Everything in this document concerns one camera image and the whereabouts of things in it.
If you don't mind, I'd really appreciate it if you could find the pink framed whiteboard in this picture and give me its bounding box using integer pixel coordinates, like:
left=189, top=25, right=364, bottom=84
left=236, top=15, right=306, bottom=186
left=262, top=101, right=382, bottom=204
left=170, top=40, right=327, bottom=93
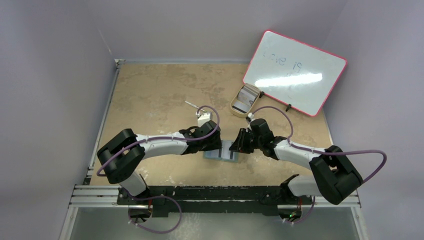
left=242, top=30, right=348, bottom=117

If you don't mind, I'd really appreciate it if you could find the beige oval tray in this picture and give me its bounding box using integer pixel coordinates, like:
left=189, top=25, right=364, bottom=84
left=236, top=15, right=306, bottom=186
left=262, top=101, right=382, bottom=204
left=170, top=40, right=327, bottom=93
left=229, top=83, right=263, bottom=118

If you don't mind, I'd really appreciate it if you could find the green tipped marker pen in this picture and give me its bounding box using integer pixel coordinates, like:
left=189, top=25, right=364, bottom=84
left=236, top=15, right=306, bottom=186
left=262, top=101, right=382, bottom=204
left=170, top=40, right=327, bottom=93
left=184, top=100, right=204, bottom=112

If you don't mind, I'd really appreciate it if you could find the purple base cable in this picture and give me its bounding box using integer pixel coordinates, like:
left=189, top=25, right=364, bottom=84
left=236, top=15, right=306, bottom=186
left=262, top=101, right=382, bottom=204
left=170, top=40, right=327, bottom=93
left=127, top=194, right=185, bottom=235

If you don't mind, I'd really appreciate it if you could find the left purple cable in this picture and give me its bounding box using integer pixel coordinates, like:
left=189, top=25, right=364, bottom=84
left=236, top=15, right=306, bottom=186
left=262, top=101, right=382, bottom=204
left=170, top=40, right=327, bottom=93
left=96, top=105, right=221, bottom=177

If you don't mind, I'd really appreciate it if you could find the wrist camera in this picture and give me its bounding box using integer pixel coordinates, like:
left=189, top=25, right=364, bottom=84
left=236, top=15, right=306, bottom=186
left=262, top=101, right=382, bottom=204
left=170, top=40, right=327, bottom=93
left=196, top=111, right=213, bottom=127
left=245, top=112, right=255, bottom=130

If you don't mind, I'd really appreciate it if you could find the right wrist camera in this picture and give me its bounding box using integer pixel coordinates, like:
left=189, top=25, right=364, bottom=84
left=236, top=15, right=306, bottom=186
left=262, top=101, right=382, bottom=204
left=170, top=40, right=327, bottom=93
left=245, top=112, right=255, bottom=130

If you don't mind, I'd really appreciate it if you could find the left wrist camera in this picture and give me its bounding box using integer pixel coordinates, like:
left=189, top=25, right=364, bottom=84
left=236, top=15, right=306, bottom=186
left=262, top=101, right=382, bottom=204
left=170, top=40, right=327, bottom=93
left=196, top=111, right=213, bottom=127

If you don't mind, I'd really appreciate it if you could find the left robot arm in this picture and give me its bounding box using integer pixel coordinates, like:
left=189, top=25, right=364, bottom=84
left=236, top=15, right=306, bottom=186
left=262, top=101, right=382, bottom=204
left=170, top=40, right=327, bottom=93
left=96, top=120, right=222, bottom=205

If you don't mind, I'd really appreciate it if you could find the green card holder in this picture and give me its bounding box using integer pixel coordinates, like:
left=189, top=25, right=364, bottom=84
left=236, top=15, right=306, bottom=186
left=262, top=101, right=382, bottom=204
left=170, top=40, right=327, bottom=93
left=203, top=140, right=238, bottom=163

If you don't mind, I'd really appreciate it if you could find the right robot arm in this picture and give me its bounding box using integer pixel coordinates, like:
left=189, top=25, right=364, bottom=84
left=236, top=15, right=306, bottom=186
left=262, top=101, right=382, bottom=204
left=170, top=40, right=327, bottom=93
left=229, top=118, right=364, bottom=205

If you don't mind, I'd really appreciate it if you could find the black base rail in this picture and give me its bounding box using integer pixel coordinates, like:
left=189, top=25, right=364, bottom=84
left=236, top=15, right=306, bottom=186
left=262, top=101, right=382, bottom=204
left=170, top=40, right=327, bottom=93
left=117, top=183, right=313, bottom=218

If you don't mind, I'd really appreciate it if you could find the stack of cards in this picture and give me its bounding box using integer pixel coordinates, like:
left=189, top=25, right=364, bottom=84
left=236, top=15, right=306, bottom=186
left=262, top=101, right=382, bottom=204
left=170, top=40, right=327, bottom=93
left=236, top=84, right=261, bottom=106

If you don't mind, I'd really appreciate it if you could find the loose striped card in tray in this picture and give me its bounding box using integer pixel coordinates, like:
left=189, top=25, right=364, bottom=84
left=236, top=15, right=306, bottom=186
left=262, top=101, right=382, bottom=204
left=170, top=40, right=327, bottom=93
left=231, top=101, right=250, bottom=114

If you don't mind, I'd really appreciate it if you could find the silver striped credit card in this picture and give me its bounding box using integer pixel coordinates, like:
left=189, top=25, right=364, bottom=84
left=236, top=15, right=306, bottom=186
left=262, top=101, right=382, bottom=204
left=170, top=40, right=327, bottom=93
left=218, top=140, right=236, bottom=161

